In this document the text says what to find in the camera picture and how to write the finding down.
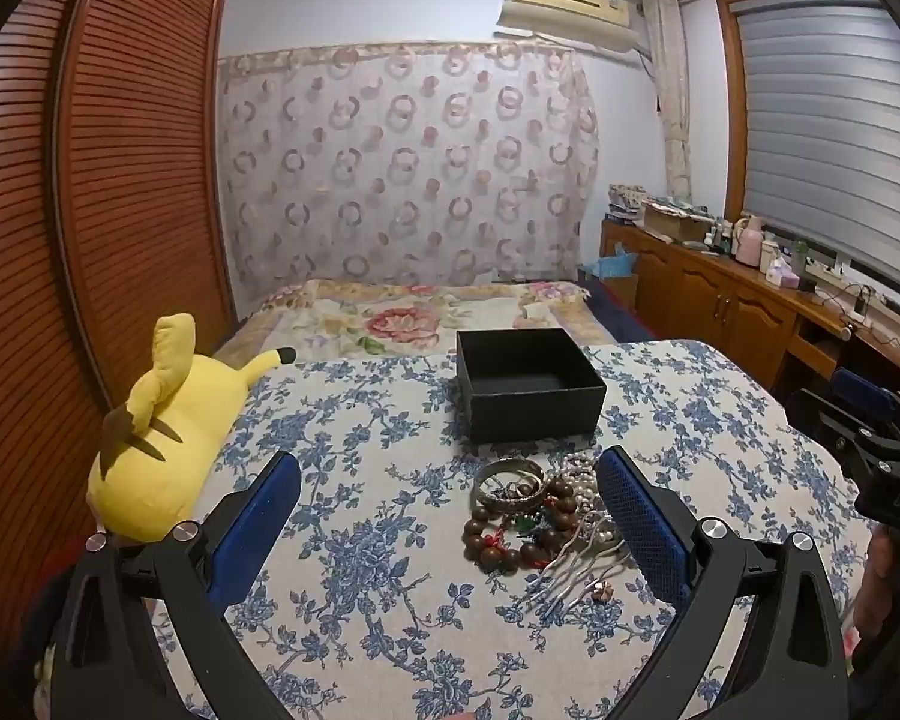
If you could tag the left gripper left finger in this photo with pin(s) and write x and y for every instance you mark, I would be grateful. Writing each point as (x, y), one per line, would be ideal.
(108, 663)

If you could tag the beige side curtain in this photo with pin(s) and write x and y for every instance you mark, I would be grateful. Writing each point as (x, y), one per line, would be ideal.
(667, 43)

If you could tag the pink floral quilt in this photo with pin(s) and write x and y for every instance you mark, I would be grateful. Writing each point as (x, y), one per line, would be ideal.
(325, 320)

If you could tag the blue floral bed cover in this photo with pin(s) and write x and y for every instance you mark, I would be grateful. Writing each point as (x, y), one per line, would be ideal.
(369, 605)

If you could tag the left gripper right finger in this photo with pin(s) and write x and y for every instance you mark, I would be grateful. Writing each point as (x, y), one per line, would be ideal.
(788, 662)

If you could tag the pink thermos bottle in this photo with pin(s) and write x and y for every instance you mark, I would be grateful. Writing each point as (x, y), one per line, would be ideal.
(747, 246)

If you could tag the sheer circle pattern curtain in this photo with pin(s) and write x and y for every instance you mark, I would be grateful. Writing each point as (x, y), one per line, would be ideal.
(422, 163)

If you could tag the cardboard box on cabinet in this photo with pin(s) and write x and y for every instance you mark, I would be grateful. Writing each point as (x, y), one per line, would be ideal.
(675, 223)

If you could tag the pink tissue box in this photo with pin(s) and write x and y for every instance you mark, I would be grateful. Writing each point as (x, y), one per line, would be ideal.
(781, 275)

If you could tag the brown louvered wardrobe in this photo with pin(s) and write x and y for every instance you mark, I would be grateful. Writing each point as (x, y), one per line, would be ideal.
(108, 221)

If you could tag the red string green pendant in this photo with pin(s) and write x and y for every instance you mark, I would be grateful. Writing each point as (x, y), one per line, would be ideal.
(511, 531)

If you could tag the silver hair pins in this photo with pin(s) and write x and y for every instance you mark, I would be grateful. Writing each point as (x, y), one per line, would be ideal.
(596, 550)

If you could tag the wooden sideboard cabinet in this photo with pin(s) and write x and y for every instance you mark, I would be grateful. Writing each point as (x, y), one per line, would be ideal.
(780, 337)

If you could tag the pale green jade bangle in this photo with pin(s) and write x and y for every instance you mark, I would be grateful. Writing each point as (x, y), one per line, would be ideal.
(509, 487)

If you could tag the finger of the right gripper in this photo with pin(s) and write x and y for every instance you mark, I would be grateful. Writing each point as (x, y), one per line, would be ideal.
(851, 389)

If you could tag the blue tissue paper bag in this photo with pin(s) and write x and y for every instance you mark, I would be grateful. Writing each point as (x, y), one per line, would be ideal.
(619, 264)

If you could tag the person's right hand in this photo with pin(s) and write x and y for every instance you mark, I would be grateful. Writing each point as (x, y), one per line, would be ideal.
(880, 582)

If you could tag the black jewelry box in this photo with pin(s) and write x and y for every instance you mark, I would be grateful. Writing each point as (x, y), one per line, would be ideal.
(522, 385)

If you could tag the white wall air conditioner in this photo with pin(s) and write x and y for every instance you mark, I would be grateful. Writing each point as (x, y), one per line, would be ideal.
(602, 23)

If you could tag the grey window blind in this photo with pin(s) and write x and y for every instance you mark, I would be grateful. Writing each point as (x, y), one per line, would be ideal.
(822, 81)

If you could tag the yellow Pikachu plush toy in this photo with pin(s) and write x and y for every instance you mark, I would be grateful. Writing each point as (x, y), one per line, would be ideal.
(158, 447)

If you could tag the small flower brooch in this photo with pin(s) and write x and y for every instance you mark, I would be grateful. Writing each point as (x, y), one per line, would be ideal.
(602, 593)

